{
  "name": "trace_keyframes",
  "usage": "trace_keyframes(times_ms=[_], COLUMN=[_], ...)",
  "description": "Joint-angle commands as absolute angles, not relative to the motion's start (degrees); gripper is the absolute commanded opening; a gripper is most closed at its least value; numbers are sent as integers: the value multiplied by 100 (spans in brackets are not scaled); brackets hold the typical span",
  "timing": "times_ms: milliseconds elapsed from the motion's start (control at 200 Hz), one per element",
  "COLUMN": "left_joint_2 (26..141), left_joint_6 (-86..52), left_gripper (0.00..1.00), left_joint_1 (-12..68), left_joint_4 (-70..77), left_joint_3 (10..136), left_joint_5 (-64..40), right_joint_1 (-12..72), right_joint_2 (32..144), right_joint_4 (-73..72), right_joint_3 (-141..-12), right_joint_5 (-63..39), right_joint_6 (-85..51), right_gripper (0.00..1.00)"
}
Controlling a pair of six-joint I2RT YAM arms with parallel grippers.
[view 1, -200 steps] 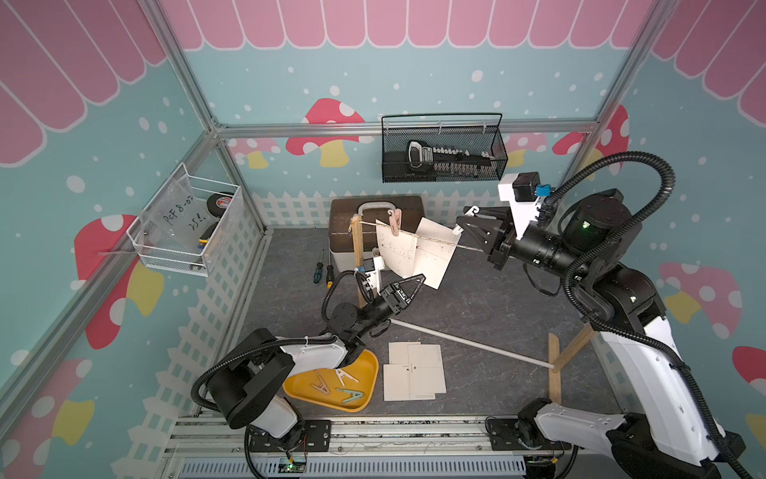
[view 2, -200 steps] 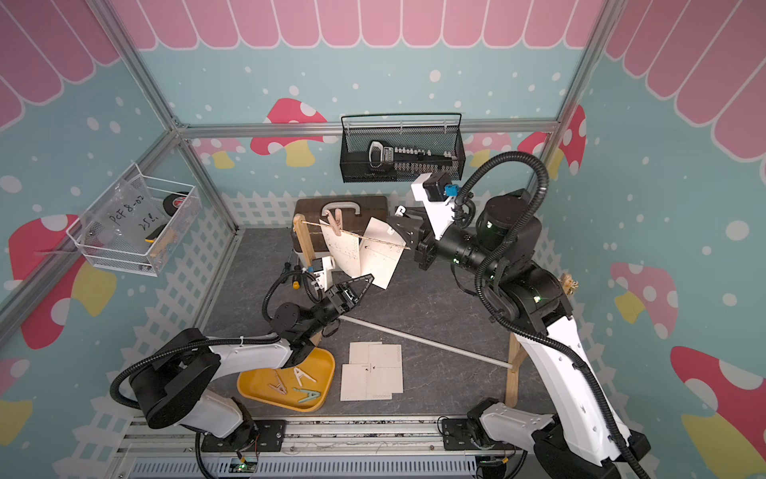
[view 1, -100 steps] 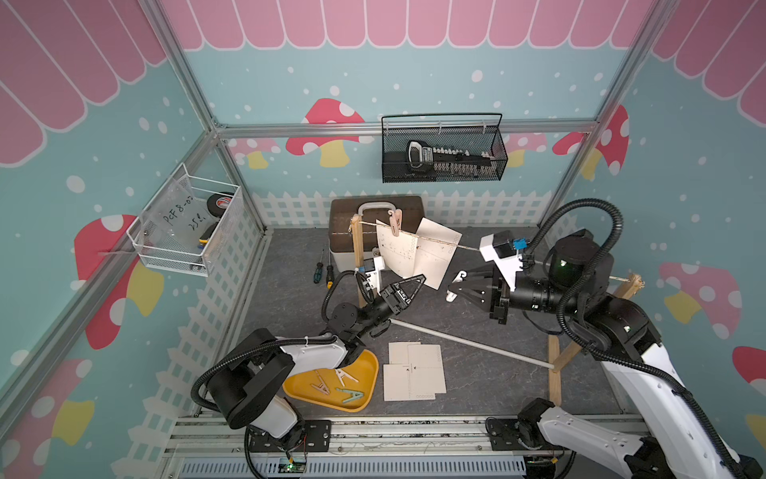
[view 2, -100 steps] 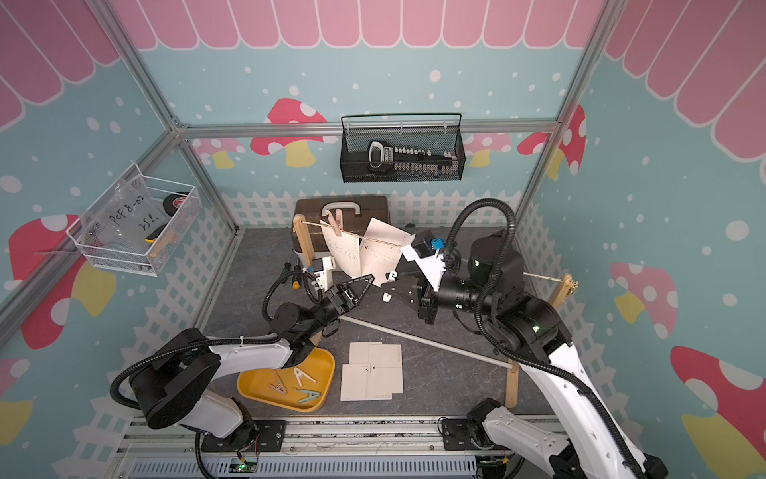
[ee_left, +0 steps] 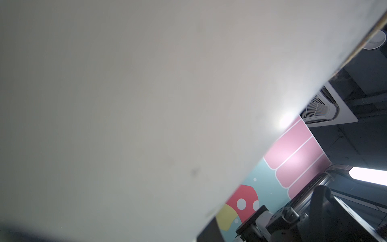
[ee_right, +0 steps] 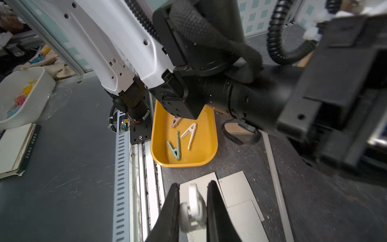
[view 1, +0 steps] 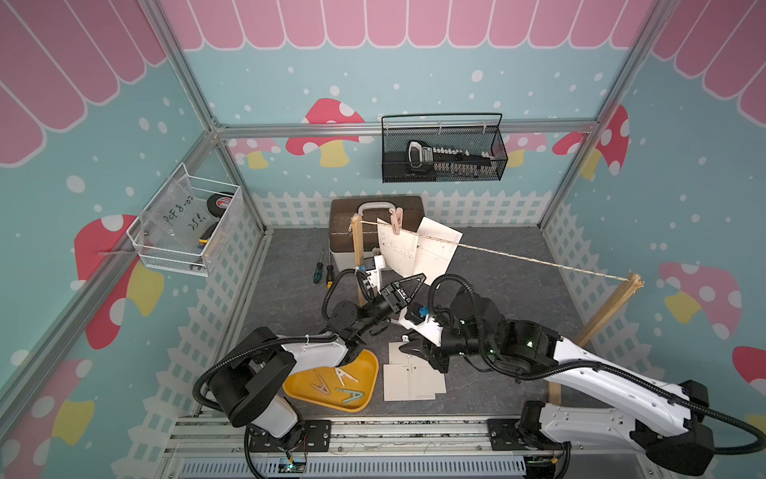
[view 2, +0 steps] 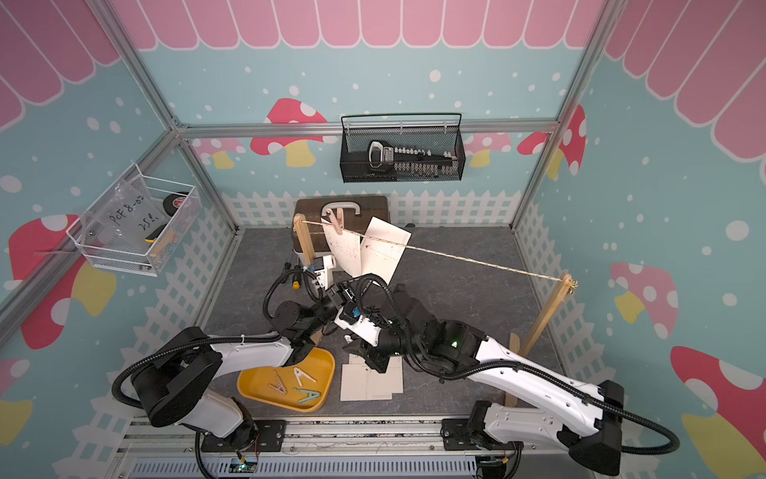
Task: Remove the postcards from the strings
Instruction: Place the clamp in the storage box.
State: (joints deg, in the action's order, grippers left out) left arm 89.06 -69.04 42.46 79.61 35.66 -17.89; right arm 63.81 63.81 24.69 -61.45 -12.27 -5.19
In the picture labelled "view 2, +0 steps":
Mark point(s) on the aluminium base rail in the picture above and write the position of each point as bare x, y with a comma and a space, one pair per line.
307, 447

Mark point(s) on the postcard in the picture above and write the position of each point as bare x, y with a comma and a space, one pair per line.
385, 385
359, 383
346, 248
382, 249

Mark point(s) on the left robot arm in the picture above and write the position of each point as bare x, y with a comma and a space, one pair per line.
172, 385

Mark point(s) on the white wire basket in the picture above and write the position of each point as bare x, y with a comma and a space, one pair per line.
127, 230

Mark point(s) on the yellow plastic tray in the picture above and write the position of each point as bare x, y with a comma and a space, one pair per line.
320, 364

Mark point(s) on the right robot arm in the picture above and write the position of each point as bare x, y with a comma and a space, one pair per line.
590, 419

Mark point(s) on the black tape roll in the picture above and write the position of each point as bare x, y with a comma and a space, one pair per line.
173, 202

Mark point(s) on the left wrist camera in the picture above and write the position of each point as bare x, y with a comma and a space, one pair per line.
323, 270

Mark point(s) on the black wire mesh basket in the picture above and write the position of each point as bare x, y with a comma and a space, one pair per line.
438, 132

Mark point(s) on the wooden clothesline rack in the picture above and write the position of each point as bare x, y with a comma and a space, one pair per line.
474, 275

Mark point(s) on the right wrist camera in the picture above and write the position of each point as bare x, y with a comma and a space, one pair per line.
350, 318

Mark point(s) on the green clothespin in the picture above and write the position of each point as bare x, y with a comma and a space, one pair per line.
307, 395

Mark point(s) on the socket set in basket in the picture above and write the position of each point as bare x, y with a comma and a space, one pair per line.
405, 163

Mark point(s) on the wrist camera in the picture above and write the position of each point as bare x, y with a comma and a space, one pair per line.
350, 318
323, 270

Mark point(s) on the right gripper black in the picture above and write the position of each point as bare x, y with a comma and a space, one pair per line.
368, 352

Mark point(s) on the pink clothespin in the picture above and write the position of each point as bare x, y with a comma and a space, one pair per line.
335, 217
277, 385

